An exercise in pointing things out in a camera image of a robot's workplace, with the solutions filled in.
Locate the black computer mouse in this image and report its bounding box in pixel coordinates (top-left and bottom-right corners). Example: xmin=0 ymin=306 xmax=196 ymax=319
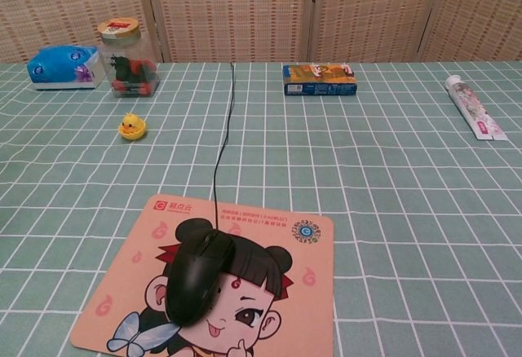
xmin=164 ymin=228 xmax=237 ymax=328

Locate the pink cartoon girl mouse pad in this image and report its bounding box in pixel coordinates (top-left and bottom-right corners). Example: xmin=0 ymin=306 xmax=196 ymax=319
xmin=69 ymin=193 xmax=335 ymax=357

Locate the orange and blue carton box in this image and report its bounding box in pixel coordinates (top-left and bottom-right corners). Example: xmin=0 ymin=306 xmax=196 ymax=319
xmin=281 ymin=62 xmax=359 ymax=97

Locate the green grid tablecloth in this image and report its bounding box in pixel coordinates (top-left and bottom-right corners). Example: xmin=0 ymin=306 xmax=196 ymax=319
xmin=0 ymin=61 xmax=522 ymax=357

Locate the yellow duck toy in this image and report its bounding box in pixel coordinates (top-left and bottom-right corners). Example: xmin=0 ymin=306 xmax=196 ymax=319
xmin=117 ymin=112 xmax=148 ymax=143

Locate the woven bamboo screen panel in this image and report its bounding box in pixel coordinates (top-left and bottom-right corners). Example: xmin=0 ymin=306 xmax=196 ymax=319
xmin=307 ymin=0 xmax=448 ymax=64
xmin=151 ymin=0 xmax=317 ymax=64
xmin=0 ymin=0 xmax=165 ymax=64
xmin=415 ymin=0 xmax=522 ymax=63

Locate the clear jar with gold lid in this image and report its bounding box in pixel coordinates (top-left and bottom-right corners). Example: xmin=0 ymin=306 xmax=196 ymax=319
xmin=96 ymin=18 xmax=161 ymax=99

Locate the white floral toothpaste tube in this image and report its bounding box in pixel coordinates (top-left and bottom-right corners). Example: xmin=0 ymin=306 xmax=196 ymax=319
xmin=444 ymin=74 xmax=511 ymax=142

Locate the blue tissue pack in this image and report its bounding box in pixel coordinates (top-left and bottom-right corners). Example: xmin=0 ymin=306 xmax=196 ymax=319
xmin=26 ymin=45 xmax=106 ymax=90

